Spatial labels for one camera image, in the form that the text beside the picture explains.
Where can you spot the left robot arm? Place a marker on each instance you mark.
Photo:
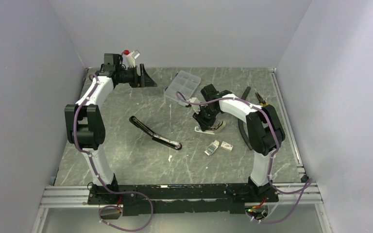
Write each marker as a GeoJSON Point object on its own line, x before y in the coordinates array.
{"type": "Point", "coordinates": [84, 123]}

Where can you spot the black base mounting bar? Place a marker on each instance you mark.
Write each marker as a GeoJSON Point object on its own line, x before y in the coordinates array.
{"type": "Point", "coordinates": [182, 198]}

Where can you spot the white staple box sleeve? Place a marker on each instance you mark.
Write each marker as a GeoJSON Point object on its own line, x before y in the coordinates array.
{"type": "Point", "coordinates": [226, 146]}

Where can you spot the staple tray with staples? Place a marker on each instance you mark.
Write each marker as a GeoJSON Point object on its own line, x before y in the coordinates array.
{"type": "Point", "coordinates": [212, 148]}

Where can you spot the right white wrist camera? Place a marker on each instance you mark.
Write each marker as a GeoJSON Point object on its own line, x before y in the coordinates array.
{"type": "Point", "coordinates": [194, 102]}

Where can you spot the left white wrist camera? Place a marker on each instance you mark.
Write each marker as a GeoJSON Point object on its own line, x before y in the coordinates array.
{"type": "Point", "coordinates": [131, 57]}

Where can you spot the aluminium extrusion rail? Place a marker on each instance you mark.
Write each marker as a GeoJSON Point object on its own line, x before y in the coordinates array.
{"type": "Point", "coordinates": [77, 197]}

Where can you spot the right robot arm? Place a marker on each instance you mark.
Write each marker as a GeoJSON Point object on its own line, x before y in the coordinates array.
{"type": "Point", "coordinates": [264, 129]}

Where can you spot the clear plastic organizer box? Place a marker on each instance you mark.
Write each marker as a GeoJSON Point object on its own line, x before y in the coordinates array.
{"type": "Point", "coordinates": [184, 82]}

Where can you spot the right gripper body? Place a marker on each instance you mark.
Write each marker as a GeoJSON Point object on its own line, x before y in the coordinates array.
{"type": "Point", "coordinates": [207, 110]}

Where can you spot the yellow handled pliers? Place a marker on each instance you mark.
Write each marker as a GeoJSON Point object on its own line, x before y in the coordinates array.
{"type": "Point", "coordinates": [261, 100]}

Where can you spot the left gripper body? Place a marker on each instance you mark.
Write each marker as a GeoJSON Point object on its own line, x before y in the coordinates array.
{"type": "Point", "coordinates": [129, 76]}

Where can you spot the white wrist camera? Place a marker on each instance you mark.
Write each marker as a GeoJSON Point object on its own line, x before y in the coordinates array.
{"type": "Point", "coordinates": [194, 102]}
{"type": "Point", "coordinates": [131, 57]}

